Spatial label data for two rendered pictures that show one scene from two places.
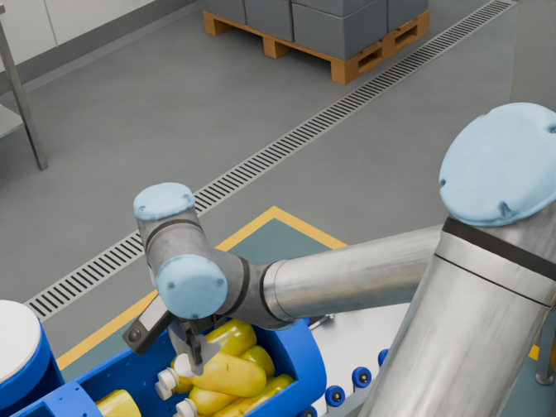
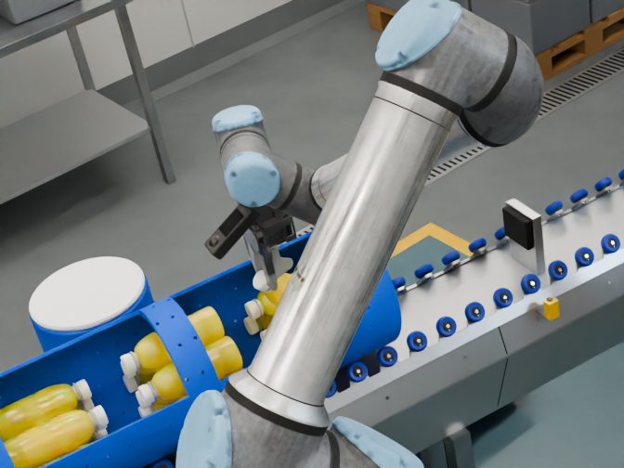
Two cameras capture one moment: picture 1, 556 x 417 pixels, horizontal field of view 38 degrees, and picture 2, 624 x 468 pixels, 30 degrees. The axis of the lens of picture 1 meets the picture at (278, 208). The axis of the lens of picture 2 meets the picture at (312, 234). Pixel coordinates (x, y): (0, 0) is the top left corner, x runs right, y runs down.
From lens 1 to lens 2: 93 cm
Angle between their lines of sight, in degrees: 11
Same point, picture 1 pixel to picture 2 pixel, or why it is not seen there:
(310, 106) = not seen: hidden behind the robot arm
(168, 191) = (240, 110)
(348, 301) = not seen: hidden behind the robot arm
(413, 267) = not seen: hidden behind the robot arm
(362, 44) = (557, 36)
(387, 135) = (578, 144)
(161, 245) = (229, 148)
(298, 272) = (334, 165)
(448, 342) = (370, 145)
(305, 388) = (377, 317)
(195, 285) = (253, 175)
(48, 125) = (178, 136)
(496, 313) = (399, 124)
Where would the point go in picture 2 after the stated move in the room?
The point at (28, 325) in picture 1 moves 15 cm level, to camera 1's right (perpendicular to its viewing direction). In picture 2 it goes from (134, 277) to (195, 270)
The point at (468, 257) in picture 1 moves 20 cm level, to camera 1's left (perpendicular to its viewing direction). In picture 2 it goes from (385, 92) to (236, 110)
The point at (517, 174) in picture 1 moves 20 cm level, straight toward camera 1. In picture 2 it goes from (409, 33) to (345, 110)
